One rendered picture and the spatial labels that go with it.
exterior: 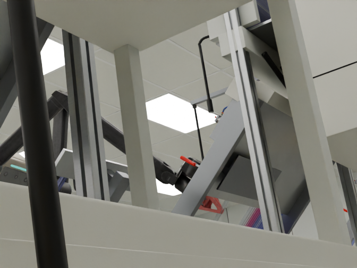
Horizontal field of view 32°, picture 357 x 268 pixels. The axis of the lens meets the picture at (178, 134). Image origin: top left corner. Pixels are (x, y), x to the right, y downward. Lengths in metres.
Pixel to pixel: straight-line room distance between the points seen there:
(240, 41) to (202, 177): 0.40
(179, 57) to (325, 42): 3.95
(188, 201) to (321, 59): 0.54
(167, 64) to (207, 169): 3.96
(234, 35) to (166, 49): 3.65
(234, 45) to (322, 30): 0.25
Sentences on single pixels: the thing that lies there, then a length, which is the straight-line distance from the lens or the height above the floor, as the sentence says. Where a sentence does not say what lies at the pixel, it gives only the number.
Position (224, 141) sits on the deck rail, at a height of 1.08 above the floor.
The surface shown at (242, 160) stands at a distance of 1.86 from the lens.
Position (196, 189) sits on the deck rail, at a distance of 1.81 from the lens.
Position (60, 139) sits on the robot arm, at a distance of 2.65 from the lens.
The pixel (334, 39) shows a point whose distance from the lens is 1.73.
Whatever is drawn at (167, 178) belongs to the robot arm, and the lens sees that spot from 2.18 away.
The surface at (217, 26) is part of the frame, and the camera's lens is 1.89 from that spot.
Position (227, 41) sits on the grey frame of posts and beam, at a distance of 1.83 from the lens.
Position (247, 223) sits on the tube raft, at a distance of 2.23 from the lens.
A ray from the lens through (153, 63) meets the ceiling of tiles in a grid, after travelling 5.66.
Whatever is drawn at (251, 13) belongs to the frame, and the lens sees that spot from 1.85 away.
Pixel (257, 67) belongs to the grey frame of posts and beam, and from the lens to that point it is 1.93.
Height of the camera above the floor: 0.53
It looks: 19 degrees up
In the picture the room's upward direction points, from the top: 9 degrees counter-clockwise
